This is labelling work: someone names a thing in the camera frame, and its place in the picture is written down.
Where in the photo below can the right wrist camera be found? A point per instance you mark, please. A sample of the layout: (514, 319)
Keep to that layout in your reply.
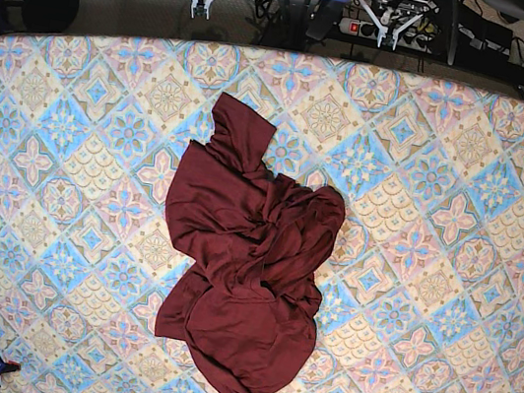
(200, 8)

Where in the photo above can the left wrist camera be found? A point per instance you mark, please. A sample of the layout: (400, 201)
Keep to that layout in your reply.
(387, 39)

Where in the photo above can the black round stool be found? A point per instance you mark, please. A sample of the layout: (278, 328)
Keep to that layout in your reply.
(49, 16)

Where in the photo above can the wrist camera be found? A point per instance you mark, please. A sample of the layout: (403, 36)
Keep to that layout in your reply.
(387, 39)
(200, 8)

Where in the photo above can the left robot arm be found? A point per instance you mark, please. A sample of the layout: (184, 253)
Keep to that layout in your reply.
(435, 16)

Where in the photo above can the patterned tablecloth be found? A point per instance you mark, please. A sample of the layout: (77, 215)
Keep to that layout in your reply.
(423, 292)

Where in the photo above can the maroon t-shirt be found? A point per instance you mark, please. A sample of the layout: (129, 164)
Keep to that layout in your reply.
(246, 307)

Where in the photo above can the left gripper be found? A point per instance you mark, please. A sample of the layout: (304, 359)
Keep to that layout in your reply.
(391, 14)

